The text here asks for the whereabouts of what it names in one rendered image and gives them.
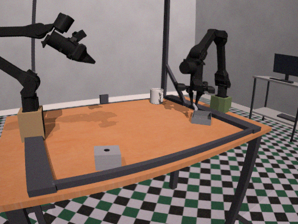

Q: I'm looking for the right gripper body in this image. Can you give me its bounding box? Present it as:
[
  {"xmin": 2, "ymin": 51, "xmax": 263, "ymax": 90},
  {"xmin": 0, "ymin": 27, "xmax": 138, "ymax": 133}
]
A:
[{"xmin": 56, "ymin": 37, "xmax": 86, "ymax": 61}]

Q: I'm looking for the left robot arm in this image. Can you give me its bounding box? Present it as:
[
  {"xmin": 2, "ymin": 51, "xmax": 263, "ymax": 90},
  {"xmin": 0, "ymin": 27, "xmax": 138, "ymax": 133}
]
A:
[{"xmin": 179, "ymin": 29, "xmax": 231, "ymax": 98}]

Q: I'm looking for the white mug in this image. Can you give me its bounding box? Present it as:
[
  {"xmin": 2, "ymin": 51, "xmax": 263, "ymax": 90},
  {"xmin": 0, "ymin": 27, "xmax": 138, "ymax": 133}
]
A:
[{"xmin": 150, "ymin": 88, "xmax": 164, "ymax": 105}]

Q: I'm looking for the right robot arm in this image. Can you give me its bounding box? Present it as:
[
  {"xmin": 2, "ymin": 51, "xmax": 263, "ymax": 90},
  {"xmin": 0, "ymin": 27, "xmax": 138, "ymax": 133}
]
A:
[{"xmin": 0, "ymin": 13, "xmax": 87, "ymax": 113}]

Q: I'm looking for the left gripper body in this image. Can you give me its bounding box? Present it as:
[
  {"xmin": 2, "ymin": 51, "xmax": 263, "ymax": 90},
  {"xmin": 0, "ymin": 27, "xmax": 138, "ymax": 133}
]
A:
[{"xmin": 176, "ymin": 74, "xmax": 215, "ymax": 94}]

